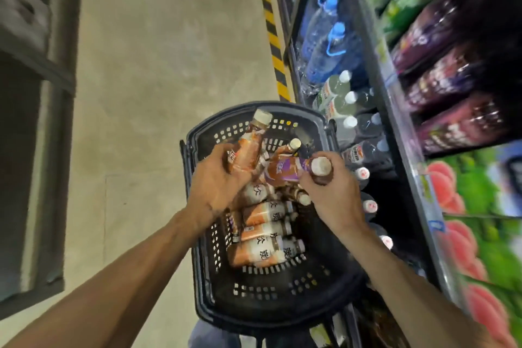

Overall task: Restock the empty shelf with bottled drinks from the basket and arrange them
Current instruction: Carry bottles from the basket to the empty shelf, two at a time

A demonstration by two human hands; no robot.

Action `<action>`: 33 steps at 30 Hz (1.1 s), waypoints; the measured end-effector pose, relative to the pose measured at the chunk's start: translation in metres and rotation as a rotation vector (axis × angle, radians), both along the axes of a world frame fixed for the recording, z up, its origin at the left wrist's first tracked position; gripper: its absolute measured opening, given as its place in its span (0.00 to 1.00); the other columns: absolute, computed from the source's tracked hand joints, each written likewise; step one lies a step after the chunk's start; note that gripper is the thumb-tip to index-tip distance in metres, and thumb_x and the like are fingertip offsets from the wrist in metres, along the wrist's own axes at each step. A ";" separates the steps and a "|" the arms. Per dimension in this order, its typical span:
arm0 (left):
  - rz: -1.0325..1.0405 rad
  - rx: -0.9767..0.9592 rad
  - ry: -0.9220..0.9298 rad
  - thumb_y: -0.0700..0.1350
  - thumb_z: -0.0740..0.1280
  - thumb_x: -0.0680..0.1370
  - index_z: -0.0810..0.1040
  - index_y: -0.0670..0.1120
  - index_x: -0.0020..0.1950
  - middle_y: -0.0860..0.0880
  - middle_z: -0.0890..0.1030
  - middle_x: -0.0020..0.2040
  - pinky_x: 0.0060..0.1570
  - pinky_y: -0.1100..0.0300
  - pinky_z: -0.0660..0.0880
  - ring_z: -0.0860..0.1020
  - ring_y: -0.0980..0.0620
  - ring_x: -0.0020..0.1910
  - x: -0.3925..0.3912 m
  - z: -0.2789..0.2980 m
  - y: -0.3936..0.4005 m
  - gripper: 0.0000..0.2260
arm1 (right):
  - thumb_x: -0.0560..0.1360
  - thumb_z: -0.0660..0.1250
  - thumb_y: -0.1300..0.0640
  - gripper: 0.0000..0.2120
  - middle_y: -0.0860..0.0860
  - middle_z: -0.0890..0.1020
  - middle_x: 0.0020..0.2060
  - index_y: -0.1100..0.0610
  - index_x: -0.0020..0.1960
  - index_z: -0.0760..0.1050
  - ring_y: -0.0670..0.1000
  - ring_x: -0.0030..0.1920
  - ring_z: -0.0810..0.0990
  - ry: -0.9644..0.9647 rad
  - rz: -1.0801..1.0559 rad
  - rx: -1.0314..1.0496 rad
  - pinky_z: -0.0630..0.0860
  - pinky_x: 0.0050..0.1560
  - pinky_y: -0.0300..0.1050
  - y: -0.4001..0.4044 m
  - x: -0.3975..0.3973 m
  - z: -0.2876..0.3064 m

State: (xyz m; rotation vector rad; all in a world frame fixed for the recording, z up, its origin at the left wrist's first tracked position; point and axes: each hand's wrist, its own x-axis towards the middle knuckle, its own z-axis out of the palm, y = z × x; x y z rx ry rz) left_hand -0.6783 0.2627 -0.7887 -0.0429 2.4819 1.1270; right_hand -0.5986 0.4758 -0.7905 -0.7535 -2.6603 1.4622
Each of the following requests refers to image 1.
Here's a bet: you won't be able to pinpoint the person's left hand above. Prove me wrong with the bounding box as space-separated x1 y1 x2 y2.
187 142 265 223

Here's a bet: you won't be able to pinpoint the person's right hand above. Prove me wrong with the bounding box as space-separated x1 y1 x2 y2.
300 152 367 237

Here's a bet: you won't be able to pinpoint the Nescafe coffee bottle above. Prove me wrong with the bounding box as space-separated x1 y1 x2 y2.
227 109 274 175

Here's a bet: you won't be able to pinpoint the pile of bottles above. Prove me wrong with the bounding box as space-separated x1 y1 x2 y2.
226 138 313 270

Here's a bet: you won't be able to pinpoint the black shopping basket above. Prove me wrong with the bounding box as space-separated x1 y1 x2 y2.
179 101 368 348

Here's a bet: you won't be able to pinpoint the person's right forearm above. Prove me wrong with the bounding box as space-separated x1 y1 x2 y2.
338 217 502 348

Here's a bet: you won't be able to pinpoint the person's left forearm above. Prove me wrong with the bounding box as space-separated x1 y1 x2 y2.
0 207 229 348

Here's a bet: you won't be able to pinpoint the person's blue trousers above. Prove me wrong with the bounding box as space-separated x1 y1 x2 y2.
187 319 242 348

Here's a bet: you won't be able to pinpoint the row of clear water bottles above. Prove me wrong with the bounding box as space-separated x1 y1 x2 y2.
312 69 395 251

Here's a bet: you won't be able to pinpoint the black metal drinks rack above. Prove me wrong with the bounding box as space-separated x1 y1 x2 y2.
267 0 522 348

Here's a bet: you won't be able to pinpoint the row of green drink cartons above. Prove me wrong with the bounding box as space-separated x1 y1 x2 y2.
425 141 522 348

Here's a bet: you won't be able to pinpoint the row of blue water bottles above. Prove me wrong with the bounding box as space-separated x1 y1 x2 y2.
299 0 364 84

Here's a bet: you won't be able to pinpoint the row of purple drink bottles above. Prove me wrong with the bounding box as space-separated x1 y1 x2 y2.
390 0 508 156

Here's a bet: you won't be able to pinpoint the grey display counter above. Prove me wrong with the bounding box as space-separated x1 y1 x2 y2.
0 0 85 320

